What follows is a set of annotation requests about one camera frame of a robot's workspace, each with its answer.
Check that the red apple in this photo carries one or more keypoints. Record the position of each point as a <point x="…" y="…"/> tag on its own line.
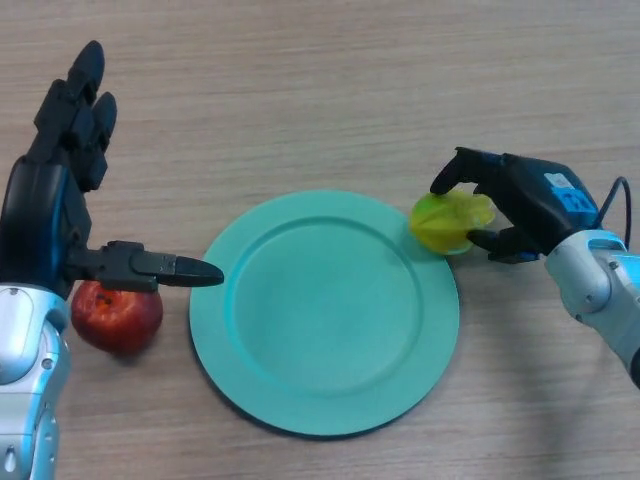
<point x="117" y="320"/>

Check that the teal green round plate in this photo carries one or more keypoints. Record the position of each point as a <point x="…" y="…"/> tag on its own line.
<point x="325" y="315"/>

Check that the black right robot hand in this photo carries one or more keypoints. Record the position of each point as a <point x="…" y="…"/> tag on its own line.
<point x="535" y="200"/>

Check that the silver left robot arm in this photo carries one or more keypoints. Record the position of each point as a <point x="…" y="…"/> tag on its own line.
<point x="25" y="360"/>

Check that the yellow green starfruit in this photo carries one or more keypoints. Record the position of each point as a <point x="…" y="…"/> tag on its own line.
<point x="445" y="220"/>

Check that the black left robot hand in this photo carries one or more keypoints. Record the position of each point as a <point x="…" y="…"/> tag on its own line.
<point x="40" y="220"/>

